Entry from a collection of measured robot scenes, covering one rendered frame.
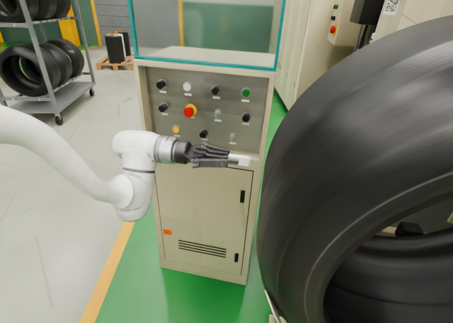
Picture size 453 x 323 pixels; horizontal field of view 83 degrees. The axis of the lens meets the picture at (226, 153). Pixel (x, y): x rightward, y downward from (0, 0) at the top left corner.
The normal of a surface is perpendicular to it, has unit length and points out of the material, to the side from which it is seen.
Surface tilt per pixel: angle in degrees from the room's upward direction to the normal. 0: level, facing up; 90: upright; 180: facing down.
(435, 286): 27
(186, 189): 90
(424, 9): 90
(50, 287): 0
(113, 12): 90
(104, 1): 90
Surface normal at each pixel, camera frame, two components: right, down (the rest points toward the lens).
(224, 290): 0.04, -0.86
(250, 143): -0.19, 0.50
